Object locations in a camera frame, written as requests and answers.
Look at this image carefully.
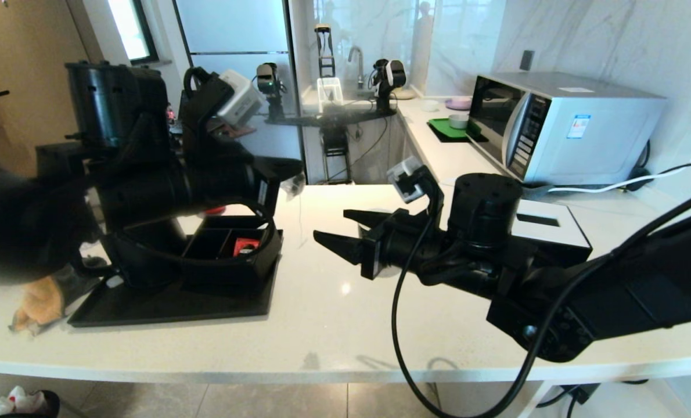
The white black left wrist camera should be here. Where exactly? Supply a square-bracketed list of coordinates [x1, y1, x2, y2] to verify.
[217, 70, 265, 129]

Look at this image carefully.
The black framed window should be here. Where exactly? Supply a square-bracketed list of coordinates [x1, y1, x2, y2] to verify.
[106, 0, 160, 66]

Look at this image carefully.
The silver refrigerator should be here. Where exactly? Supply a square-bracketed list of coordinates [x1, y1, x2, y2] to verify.
[173, 0, 308, 185]

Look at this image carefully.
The black power supply brick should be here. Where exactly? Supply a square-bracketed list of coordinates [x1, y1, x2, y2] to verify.
[557, 382, 602, 405]

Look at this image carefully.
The mesh tea bag with tag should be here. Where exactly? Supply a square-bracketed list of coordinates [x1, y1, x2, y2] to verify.
[280, 176, 307, 236]

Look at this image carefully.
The thick black charger cable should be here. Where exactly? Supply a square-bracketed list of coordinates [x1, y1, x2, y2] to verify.
[534, 377, 651, 418]

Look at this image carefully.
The black compartment box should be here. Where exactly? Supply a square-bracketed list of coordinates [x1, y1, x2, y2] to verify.
[178, 215, 283, 291]

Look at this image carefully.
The black serving tray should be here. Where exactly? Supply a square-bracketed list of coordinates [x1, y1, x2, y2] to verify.
[67, 229, 285, 327]

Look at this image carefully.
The black tissue box white lid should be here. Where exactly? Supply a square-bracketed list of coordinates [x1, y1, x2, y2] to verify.
[508, 197, 593, 268]

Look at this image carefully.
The black power cable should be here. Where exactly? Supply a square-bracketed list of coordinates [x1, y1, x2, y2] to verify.
[630, 160, 691, 188]

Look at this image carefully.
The black device white band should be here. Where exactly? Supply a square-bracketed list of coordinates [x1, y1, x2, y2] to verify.
[370, 58, 407, 112]

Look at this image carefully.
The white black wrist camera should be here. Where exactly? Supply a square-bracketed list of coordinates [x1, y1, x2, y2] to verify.
[386, 156, 444, 218]
[217, 70, 265, 129]

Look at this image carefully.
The thick white power cable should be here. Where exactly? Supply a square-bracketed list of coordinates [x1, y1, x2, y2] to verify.
[546, 125, 691, 195]

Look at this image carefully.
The black trash bin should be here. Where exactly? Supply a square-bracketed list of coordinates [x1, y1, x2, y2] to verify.
[0, 386, 62, 418]

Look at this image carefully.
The black device green light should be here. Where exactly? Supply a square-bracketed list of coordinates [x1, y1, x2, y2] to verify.
[255, 62, 288, 120]

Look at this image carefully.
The chrome faucet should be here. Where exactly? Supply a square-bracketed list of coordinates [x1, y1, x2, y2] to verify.
[347, 46, 365, 89]

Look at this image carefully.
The silver microwave oven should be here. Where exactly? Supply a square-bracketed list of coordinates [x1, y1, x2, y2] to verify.
[466, 71, 667, 186]

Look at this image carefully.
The green tray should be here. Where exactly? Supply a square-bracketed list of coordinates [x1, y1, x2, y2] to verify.
[427, 117, 488, 143]

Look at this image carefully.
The brown wooden desk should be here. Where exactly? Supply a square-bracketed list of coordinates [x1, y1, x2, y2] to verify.
[221, 122, 258, 140]

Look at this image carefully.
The black rig stand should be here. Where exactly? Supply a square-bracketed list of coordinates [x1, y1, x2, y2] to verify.
[264, 23, 397, 185]

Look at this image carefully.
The orange grey oven glove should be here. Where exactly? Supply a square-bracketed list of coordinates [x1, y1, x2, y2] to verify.
[12, 273, 72, 337]

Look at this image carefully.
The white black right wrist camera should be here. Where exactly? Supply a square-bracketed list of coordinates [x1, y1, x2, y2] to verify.
[386, 156, 444, 218]

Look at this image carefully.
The black electric kettle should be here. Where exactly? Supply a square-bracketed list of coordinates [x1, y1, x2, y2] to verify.
[103, 216, 190, 291]

